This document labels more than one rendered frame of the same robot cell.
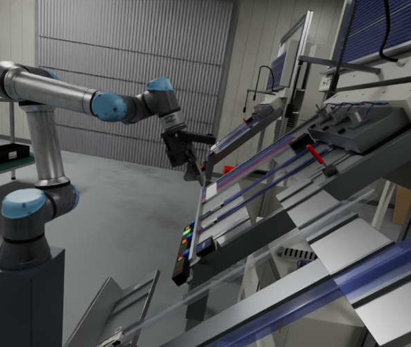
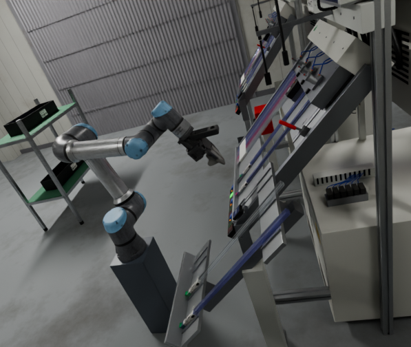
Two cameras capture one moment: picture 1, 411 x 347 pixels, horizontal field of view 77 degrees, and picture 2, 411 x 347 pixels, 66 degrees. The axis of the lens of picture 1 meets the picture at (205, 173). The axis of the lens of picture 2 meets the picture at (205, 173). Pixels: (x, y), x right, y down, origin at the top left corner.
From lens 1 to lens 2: 0.54 m
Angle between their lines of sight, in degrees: 20
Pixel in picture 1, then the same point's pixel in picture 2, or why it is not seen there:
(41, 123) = (97, 163)
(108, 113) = (138, 154)
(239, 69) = not seen: outside the picture
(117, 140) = (148, 101)
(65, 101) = (109, 154)
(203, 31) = not seen: outside the picture
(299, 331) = (329, 242)
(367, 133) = (320, 95)
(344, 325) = (361, 228)
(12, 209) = (111, 227)
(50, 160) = (115, 184)
